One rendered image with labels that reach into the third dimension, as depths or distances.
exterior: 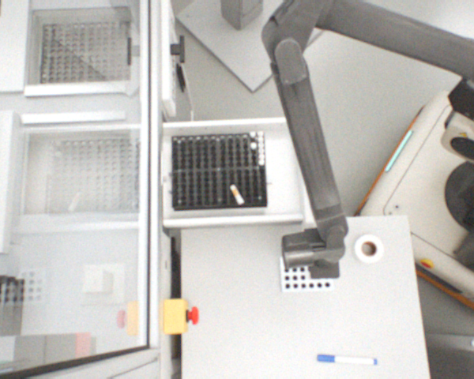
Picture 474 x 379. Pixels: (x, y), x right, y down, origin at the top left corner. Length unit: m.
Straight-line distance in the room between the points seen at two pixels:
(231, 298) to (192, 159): 0.36
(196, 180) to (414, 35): 0.58
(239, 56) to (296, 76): 1.50
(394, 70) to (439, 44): 1.50
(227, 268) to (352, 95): 1.23
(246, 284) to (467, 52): 0.72
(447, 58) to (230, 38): 1.54
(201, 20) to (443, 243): 1.37
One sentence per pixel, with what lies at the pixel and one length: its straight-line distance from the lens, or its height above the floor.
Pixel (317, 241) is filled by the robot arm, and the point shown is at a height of 1.03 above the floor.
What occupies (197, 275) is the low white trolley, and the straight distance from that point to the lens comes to 1.30.
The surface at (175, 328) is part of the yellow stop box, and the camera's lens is 1.15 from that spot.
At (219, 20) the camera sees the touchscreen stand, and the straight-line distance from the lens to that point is 2.40.
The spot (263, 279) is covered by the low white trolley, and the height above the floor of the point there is 0.76.
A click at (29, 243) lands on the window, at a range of 0.52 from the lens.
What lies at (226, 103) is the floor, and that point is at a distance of 2.25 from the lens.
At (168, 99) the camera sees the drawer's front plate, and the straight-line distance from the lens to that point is 1.25.
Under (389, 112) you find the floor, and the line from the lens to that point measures 2.31.
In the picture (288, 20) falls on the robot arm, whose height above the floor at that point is 1.38.
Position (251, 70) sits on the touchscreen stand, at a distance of 2.28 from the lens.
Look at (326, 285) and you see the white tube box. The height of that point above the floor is 0.76.
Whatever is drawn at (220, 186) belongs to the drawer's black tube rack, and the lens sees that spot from 1.19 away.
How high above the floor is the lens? 2.05
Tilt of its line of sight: 75 degrees down
